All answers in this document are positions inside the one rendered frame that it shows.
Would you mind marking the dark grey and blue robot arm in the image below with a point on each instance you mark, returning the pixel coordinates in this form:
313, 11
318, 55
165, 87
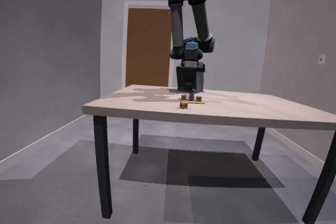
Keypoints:
190, 48

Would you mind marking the tan flat mat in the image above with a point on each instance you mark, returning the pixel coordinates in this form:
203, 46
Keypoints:
192, 101

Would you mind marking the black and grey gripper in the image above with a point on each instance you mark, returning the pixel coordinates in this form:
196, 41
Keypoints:
189, 74

